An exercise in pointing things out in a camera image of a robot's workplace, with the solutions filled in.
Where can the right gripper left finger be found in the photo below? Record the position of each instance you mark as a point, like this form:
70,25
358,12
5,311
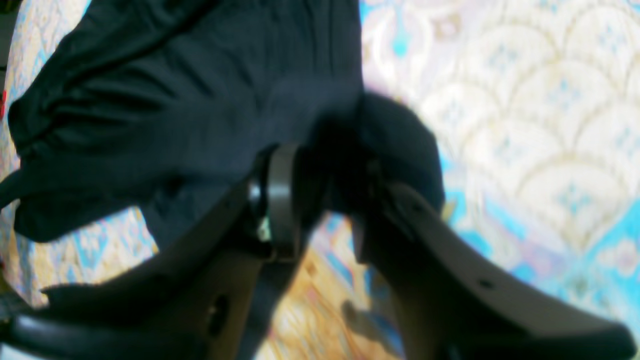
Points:
189,302

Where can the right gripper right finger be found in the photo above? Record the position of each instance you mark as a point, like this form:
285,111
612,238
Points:
453,304

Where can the black long-sleeve t-shirt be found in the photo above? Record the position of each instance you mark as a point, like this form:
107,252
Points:
163,105

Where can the patterned tablecloth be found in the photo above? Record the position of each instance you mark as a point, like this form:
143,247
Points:
536,107

